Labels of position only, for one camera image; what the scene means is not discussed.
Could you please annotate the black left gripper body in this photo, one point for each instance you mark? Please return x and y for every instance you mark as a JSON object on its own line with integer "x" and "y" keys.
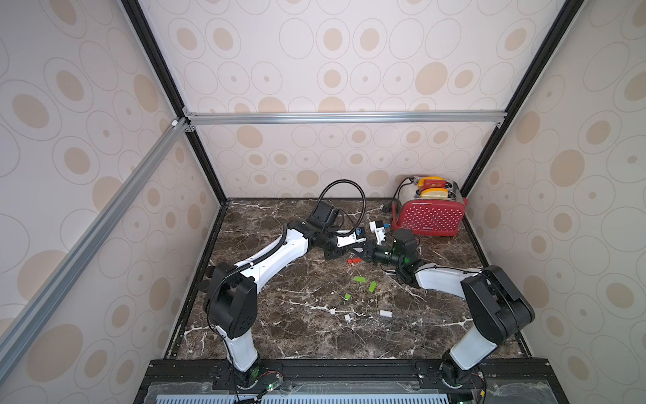
{"x": 331, "y": 250}

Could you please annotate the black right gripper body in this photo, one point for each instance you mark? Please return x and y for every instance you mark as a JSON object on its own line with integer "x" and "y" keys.
{"x": 371, "y": 254}

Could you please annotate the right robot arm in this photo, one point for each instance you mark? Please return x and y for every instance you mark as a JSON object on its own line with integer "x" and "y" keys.
{"x": 498, "y": 309}

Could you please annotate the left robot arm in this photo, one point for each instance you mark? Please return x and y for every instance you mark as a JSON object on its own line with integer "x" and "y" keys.
{"x": 231, "y": 294}

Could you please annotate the red polka dot toaster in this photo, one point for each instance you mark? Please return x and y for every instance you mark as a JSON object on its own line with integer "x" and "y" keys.
{"x": 428, "y": 206}

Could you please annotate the silver aluminium crossbar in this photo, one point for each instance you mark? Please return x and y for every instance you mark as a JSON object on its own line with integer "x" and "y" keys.
{"x": 319, "y": 118}

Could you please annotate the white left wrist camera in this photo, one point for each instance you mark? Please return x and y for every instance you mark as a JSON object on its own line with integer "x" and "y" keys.
{"x": 351, "y": 238}

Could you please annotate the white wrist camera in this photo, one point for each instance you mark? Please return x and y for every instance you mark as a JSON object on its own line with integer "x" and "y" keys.
{"x": 351, "y": 238}
{"x": 379, "y": 230}

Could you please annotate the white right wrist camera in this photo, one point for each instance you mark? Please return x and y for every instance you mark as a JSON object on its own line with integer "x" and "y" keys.
{"x": 379, "y": 230}

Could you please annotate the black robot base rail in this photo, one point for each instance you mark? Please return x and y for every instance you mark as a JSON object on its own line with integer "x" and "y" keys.
{"x": 350, "y": 381}

